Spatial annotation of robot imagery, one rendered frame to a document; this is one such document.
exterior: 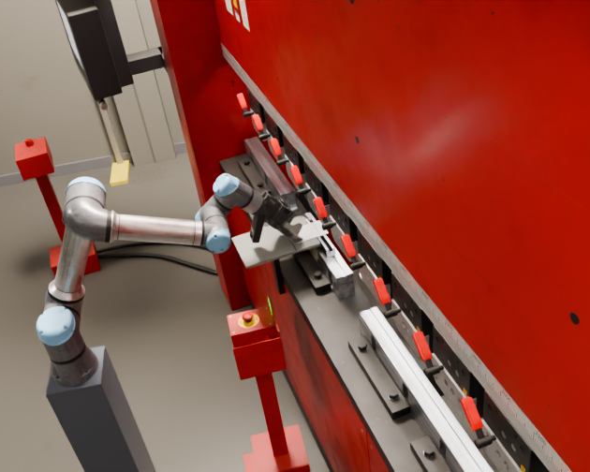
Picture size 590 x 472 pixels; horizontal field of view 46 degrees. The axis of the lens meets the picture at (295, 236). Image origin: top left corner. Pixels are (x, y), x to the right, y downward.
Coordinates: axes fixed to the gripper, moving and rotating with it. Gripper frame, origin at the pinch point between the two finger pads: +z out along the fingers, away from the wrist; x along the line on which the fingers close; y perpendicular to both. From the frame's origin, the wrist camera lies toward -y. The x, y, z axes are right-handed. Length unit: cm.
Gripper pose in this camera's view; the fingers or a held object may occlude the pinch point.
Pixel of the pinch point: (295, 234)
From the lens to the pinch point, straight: 236.2
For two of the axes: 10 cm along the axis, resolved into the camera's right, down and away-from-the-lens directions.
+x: -3.4, -5.3, 7.8
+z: 7.0, 4.1, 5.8
